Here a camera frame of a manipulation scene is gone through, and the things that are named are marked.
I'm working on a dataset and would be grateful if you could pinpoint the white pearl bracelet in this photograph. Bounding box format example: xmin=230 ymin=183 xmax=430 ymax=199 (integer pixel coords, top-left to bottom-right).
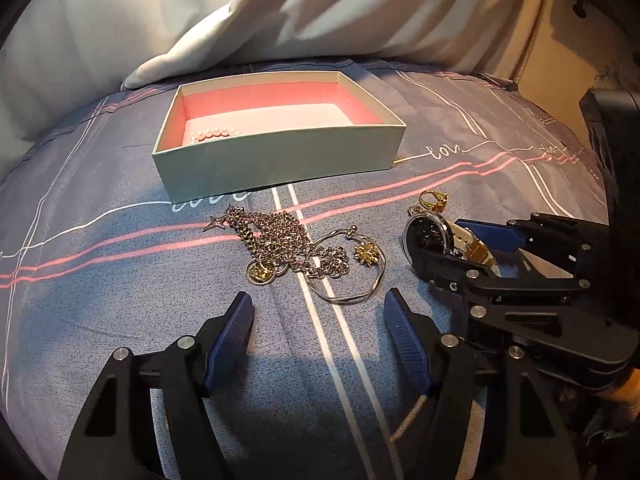
xmin=188 ymin=127 xmax=242 ymax=146

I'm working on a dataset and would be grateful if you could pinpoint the thin silver bangle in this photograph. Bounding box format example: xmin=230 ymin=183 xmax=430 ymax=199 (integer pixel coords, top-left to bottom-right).
xmin=302 ymin=226 xmax=386 ymax=306

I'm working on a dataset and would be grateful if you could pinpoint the silver chain necklace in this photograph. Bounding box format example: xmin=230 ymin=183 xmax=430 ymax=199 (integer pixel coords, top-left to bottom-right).
xmin=202 ymin=204 xmax=353 ymax=287

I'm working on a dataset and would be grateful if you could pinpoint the person right hand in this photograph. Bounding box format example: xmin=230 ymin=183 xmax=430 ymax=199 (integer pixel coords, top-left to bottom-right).
xmin=560 ymin=366 xmax=640 ymax=430

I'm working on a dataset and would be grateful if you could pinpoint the blue plaid bedsheet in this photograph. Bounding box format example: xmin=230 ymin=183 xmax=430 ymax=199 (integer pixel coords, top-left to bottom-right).
xmin=1 ymin=60 xmax=606 ymax=479

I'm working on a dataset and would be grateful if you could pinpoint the beige strap wristwatch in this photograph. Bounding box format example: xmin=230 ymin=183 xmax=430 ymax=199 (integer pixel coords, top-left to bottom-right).
xmin=402 ymin=210 xmax=500 ymax=275

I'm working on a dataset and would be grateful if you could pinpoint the grey box pink lining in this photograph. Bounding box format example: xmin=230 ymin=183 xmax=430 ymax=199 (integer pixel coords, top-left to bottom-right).
xmin=152 ymin=70 xmax=406 ymax=204

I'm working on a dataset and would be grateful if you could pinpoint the white curtain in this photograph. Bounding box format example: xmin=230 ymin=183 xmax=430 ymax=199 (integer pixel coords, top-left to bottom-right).
xmin=1 ymin=0 xmax=544 ymax=171

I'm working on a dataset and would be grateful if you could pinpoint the gold flower earring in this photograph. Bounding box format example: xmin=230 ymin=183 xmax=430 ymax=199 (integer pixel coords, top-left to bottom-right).
xmin=354 ymin=242 xmax=382 ymax=268

